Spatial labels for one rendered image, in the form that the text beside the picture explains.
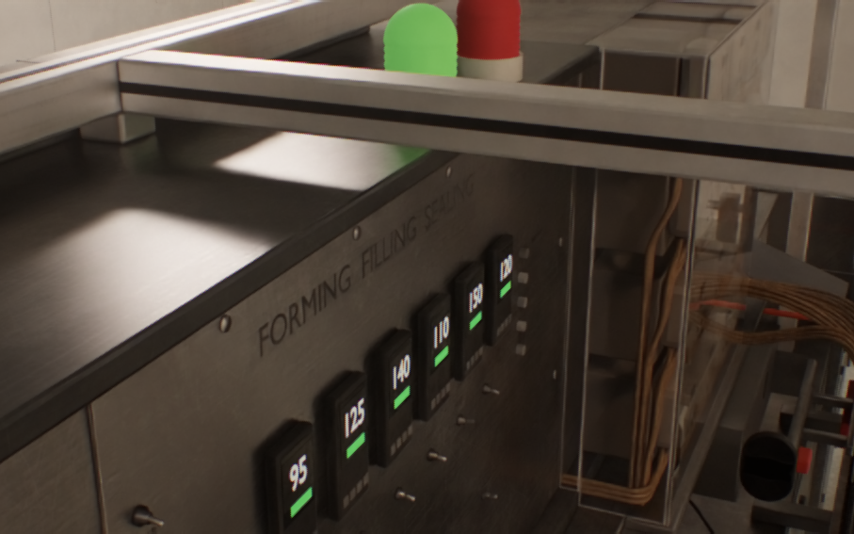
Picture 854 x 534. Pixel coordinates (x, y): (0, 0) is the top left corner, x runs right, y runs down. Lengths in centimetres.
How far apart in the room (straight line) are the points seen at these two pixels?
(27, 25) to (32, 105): 381
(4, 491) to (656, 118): 40
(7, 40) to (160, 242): 388
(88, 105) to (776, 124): 45
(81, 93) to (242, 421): 27
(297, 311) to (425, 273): 20
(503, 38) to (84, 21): 389
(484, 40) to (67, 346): 59
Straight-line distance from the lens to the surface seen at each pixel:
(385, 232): 81
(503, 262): 104
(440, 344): 92
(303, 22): 106
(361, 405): 79
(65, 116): 80
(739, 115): 67
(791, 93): 600
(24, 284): 61
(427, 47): 88
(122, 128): 85
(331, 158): 80
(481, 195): 99
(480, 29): 102
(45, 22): 466
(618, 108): 68
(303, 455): 73
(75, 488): 57
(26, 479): 54
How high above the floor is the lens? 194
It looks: 21 degrees down
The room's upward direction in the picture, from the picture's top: straight up
